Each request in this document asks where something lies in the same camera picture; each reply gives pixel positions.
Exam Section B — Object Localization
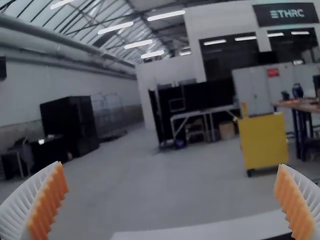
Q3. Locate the black partition wall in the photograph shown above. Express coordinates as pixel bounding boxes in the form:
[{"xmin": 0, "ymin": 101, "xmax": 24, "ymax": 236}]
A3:
[{"xmin": 147, "ymin": 77, "xmax": 235, "ymax": 148}]

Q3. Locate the grey metal cabinet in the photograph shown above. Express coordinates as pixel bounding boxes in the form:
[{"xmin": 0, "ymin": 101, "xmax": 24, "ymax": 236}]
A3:
[{"xmin": 231, "ymin": 62, "xmax": 296, "ymax": 118}]

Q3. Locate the blue workbench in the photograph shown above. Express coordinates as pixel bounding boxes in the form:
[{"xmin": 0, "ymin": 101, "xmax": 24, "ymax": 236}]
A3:
[{"xmin": 273, "ymin": 82, "xmax": 320, "ymax": 162}]

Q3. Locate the grey metal table frame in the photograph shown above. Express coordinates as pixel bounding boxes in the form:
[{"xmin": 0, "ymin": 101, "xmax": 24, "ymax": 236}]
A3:
[{"xmin": 169, "ymin": 104, "xmax": 242, "ymax": 145}]

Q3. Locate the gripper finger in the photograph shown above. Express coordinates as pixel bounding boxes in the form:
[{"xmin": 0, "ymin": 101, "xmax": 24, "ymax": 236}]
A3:
[
  {"xmin": 273, "ymin": 163, "xmax": 320, "ymax": 240},
  {"xmin": 0, "ymin": 161, "xmax": 70, "ymax": 240}
]

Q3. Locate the brown cardboard carton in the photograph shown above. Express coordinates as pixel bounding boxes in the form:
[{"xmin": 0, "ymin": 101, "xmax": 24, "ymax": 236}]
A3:
[{"xmin": 218, "ymin": 121, "xmax": 236, "ymax": 140}]

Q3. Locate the yellow wheeled cart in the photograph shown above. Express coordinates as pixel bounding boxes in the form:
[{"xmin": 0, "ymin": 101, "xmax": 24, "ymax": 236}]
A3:
[{"xmin": 236, "ymin": 102, "xmax": 290, "ymax": 178}]

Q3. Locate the dark wall sign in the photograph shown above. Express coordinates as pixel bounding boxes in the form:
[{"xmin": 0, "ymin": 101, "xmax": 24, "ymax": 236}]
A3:
[{"xmin": 252, "ymin": 2, "xmax": 320, "ymax": 28}]

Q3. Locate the black tall cabinet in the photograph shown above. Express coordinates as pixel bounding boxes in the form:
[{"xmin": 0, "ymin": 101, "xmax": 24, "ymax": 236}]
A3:
[{"xmin": 39, "ymin": 95, "xmax": 101, "ymax": 158}]

